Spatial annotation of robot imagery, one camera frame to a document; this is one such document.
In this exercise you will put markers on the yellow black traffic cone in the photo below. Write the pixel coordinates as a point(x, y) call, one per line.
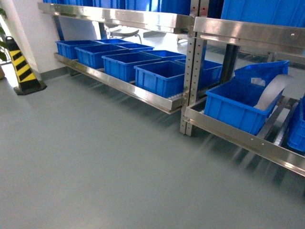
point(28, 83)

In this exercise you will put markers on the blue bin on shelf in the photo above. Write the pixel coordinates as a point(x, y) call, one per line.
point(165, 79)
point(67, 48)
point(121, 66)
point(92, 55)

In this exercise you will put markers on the steel shelf rack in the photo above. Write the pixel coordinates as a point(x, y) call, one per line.
point(267, 143)
point(155, 21)

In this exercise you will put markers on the blue bin front left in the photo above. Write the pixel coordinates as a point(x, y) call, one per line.
point(233, 103)

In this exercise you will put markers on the potted green plant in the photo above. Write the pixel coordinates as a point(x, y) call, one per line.
point(3, 45)

